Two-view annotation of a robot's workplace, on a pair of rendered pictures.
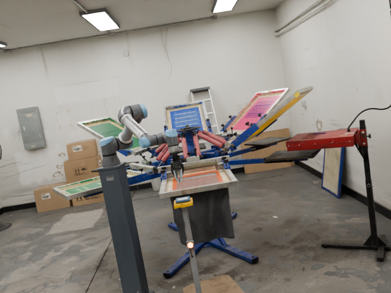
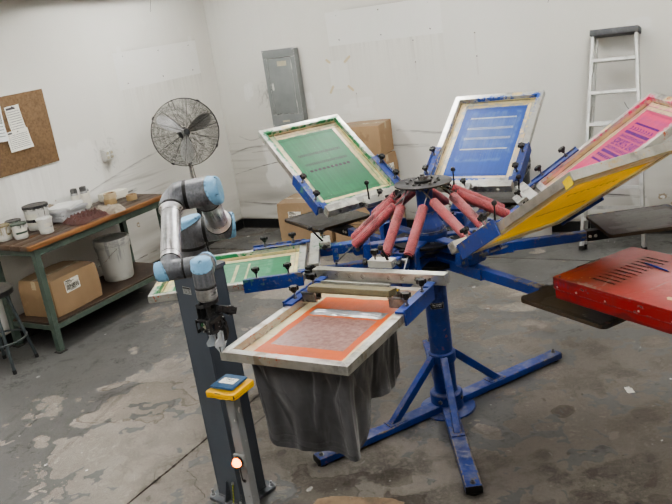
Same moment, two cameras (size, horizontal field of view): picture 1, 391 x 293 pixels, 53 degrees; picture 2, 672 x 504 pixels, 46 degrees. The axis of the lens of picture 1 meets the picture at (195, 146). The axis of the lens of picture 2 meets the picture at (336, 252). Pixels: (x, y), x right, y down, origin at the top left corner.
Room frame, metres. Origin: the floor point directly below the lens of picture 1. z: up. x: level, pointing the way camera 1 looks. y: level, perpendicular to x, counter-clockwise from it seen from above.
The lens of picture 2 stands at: (0.63, -1.68, 2.21)
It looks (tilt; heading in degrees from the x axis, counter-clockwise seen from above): 17 degrees down; 33
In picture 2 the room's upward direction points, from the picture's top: 8 degrees counter-clockwise
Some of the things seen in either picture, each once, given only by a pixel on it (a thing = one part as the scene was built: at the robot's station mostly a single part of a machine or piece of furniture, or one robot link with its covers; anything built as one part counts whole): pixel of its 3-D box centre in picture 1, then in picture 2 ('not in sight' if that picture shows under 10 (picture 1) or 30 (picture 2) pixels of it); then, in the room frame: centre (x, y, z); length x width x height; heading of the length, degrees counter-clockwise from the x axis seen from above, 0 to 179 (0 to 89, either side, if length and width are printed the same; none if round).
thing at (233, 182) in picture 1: (196, 178); (331, 322); (3.18, 0.03, 0.97); 0.79 x 0.58 x 0.04; 1
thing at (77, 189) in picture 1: (113, 171); (257, 252); (3.77, 0.83, 1.05); 1.08 x 0.61 x 0.23; 121
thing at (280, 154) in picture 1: (251, 160); (519, 282); (3.91, -0.53, 0.91); 1.34 x 0.40 x 0.08; 61
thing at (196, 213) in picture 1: (202, 216); (304, 406); (2.89, 0.03, 0.74); 0.45 x 0.03 x 0.43; 91
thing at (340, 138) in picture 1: (324, 139); (657, 288); (3.54, -1.19, 1.06); 0.61 x 0.46 x 0.12; 61
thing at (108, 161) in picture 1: (110, 159); (194, 255); (3.16, 0.70, 1.25); 0.15 x 0.15 x 0.10
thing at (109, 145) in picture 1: (108, 145); (191, 230); (3.17, 0.70, 1.37); 0.13 x 0.12 x 0.14; 125
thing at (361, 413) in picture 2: not in sight; (376, 383); (3.13, -0.17, 0.74); 0.46 x 0.04 x 0.42; 1
